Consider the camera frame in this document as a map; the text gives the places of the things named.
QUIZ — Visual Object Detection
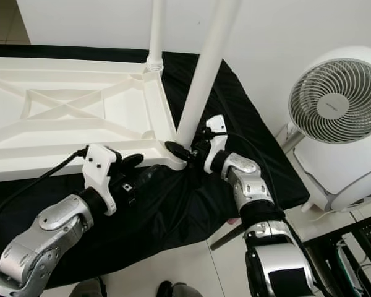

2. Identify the grey robot foot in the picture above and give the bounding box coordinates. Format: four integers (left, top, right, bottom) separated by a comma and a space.
74, 278, 106, 297
158, 282, 202, 297

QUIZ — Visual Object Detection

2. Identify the black floor stand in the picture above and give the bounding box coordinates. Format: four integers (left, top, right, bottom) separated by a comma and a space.
303, 213, 371, 297

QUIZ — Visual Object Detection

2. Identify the grey robot right foot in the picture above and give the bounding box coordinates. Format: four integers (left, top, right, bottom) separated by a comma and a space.
158, 282, 202, 297

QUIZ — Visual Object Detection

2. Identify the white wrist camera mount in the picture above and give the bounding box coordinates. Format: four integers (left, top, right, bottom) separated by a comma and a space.
203, 114, 228, 174
83, 144, 121, 216

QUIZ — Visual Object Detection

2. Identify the white pedestal fan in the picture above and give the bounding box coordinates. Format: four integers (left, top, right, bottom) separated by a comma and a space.
275, 46, 371, 152

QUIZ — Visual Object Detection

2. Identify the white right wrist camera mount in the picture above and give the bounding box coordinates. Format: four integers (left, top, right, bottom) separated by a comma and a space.
203, 114, 228, 174

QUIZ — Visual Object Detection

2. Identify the white plastic ribbed tabletop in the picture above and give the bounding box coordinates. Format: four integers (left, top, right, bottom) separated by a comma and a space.
0, 57, 189, 183

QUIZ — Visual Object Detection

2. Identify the white domed appliance grey band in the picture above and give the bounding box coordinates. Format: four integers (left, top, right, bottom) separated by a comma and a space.
297, 139, 371, 212

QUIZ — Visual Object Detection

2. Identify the white green boxy device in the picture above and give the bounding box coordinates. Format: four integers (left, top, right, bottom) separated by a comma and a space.
337, 238, 360, 282

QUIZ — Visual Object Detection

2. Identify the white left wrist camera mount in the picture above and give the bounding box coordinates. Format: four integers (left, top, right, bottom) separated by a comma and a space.
83, 144, 121, 216

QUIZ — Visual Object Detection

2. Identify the grey robot left foot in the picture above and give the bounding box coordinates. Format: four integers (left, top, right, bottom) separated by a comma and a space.
74, 278, 106, 297

